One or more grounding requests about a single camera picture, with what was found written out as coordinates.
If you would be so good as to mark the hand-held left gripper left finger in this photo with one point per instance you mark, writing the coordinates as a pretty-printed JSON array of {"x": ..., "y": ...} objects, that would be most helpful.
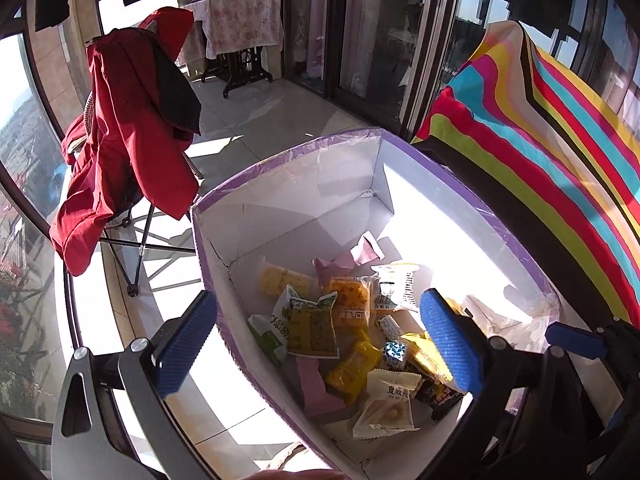
[{"x": 185, "y": 345}]

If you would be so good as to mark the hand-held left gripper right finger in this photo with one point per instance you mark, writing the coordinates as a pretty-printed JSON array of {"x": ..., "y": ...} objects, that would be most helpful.
[{"x": 450, "y": 340}]

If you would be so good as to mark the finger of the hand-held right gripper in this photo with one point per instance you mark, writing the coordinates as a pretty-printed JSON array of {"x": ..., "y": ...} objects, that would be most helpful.
[
  {"x": 612, "y": 410},
  {"x": 575, "y": 338}
]

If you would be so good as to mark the yellow bread packet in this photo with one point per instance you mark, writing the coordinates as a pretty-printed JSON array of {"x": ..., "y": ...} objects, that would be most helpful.
[
  {"x": 427, "y": 355},
  {"x": 352, "y": 370}
]

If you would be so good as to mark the white and blue snack packet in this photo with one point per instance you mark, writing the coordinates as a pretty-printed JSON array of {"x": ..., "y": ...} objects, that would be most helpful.
[{"x": 395, "y": 347}]

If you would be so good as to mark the translucent pastry packet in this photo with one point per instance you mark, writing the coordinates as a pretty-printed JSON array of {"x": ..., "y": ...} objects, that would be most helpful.
[{"x": 505, "y": 325}]

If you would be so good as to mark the black snack packet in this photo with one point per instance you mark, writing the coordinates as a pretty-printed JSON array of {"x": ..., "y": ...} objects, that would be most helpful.
[{"x": 440, "y": 397}]

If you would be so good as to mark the white packet with black print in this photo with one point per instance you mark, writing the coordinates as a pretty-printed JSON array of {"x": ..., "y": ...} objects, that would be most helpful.
[{"x": 402, "y": 285}]

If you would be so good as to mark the white pastry packet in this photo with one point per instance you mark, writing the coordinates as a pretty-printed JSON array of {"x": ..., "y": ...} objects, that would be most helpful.
[{"x": 387, "y": 407}]

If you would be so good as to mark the orange yellow snack packet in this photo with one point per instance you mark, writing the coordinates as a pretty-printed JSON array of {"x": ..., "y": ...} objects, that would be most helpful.
[{"x": 350, "y": 302}]

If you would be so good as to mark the pale yellow cake packet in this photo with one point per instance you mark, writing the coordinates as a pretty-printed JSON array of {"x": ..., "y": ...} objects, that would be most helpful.
[{"x": 285, "y": 280}]

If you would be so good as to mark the purple pink snack packet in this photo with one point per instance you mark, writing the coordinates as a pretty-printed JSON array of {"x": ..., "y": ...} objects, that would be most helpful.
[{"x": 320, "y": 387}]

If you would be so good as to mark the white box with purple rim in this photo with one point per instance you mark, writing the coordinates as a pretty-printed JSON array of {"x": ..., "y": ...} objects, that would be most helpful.
[{"x": 310, "y": 200}]

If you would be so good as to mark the folding chair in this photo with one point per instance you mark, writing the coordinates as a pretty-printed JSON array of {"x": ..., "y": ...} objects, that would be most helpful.
[{"x": 136, "y": 260}]

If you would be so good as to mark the red jacket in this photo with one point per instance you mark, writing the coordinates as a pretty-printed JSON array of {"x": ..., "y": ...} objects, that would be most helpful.
[{"x": 125, "y": 135}]

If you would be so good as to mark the striped tablecloth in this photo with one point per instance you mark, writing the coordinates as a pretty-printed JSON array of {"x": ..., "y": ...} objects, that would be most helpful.
[{"x": 525, "y": 125}]

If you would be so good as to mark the curved balcony window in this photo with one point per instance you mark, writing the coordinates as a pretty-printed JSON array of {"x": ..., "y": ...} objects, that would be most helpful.
[{"x": 25, "y": 160}]

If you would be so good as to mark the black sewing table base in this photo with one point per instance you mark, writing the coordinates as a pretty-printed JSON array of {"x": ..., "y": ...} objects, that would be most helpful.
[{"x": 235, "y": 72}]

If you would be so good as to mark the pink floral cloth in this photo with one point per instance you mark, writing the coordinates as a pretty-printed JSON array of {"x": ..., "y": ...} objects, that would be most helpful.
[{"x": 240, "y": 20}]

